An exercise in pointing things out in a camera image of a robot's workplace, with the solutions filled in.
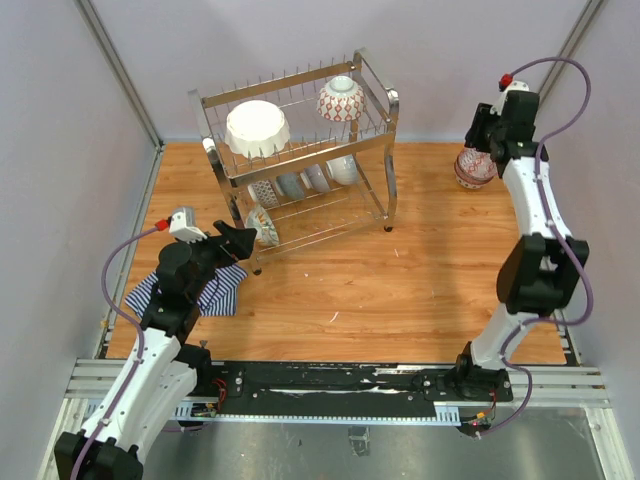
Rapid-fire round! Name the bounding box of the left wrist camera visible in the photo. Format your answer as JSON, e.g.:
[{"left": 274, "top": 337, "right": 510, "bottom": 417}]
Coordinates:
[{"left": 154, "top": 206, "right": 207, "bottom": 243}]

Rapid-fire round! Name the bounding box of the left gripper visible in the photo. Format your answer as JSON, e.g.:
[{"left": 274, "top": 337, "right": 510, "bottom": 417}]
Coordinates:
[{"left": 177, "top": 220, "right": 256, "bottom": 300}]

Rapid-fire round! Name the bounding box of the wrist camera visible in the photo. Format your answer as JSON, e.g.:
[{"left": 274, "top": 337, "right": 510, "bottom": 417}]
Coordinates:
[
  {"left": 491, "top": 73, "right": 530, "bottom": 116},
  {"left": 154, "top": 206, "right": 207, "bottom": 243}
]

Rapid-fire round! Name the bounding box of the grey striped bowl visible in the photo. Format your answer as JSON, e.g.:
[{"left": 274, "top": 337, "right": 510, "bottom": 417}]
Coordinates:
[{"left": 300, "top": 164, "right": 331, "bottom": 193}]

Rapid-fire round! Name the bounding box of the grey wave pattern bowl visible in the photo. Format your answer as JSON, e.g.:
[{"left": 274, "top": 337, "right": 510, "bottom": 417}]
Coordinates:
[{"left": 276, "top": 173, "right": 306, "bottom": 201}]

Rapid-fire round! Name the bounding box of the steel two-tier dish rack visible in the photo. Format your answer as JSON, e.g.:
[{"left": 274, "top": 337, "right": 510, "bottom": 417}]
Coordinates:
[{"left": 188, "top": 48, "right": 400, "bottom": 274}]

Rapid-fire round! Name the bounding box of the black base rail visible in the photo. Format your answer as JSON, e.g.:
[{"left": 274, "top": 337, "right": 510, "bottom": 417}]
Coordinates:
[{"left": 197, "top": 361, "right": 513, "bottom": 419}]

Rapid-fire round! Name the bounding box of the brown lattice pattern bowl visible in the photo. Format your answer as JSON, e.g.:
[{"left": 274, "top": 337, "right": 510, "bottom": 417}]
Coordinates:
[{"left": 247, "top": 180, "right": 280, "bottom": 209}]

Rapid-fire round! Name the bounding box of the white scalloped bowl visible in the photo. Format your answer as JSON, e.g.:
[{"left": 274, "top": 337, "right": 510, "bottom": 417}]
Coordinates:
[{"left": 225, "top": 100, "right": 291, "bottom": 158}]

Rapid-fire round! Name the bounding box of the pink floral bowl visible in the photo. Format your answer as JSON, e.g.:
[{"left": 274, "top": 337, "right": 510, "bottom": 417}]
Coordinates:
[{"left": 454, "top": 159, "right": 469, "bottom": 177}]

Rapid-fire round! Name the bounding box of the black diamond pattern bowl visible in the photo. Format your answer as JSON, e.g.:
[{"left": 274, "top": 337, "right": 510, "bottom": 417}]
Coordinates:
[{"left": 455, "top": 174, "right": 490, "bottom": 190}]

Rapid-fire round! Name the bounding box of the plain white bowl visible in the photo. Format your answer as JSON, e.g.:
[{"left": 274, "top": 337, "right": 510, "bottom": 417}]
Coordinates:
[{"left": 326, "top": 155, "right": 359, "bottom": 185}]

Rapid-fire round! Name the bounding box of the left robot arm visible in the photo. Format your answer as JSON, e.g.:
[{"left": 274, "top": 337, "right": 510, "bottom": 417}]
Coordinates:
[{"left": 54, "top": 218, "right": 257, "bottom": 479}]

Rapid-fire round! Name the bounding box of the grey leaf pattern bowl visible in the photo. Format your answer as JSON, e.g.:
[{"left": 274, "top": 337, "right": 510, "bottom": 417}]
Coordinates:
[{"left": 458, "top": 148, "right": 497, "bottom": 182}]

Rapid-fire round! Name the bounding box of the blue white striped cloth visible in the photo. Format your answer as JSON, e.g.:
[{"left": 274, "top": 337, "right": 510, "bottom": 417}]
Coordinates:
[{"left": 125, "top": 265, "right": 248, "bottom": 318}]

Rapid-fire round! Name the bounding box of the red diamond pattern bowl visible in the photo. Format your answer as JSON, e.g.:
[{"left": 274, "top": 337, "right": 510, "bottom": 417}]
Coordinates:
[{"left": 316, "top": 75, "right": 366, "bottom": 122}]

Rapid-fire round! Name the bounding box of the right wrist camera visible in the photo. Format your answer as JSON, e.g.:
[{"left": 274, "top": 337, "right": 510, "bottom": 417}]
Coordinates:
[{"left": 491, "top": 73, "right": 530, "bottom": 116}]

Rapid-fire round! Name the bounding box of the orange green leaf bowl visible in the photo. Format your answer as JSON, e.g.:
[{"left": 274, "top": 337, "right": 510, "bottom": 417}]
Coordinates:
[{"left": 245, "top": 204, "right": 280, "bottom": 247}]

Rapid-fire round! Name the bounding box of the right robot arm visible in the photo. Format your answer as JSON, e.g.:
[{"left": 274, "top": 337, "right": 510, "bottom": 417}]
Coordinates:
[{"left": 449, "top": 82, "right": 589, "bottom": 400}]

